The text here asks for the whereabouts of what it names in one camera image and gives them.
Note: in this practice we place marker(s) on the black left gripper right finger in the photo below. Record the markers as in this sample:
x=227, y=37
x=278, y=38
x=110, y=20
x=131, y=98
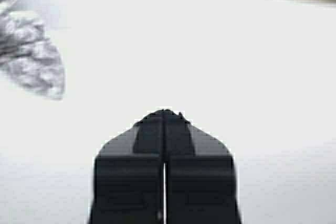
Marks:
x=201, y=184

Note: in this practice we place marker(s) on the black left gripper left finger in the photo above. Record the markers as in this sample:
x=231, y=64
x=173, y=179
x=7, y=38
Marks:
x=128, y=175

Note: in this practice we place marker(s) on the grey patterned dish towel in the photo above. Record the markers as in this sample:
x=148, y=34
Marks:
x=28, y=57

